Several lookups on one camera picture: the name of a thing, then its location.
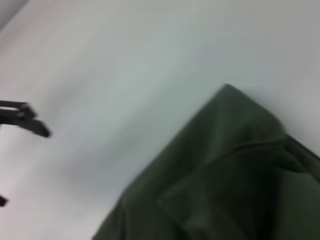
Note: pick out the dark green FREE! t-shirt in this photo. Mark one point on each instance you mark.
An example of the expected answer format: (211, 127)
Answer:
(225, 175)

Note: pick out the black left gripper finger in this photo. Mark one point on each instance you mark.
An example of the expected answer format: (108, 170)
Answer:
(3, 200)
(27, 117)

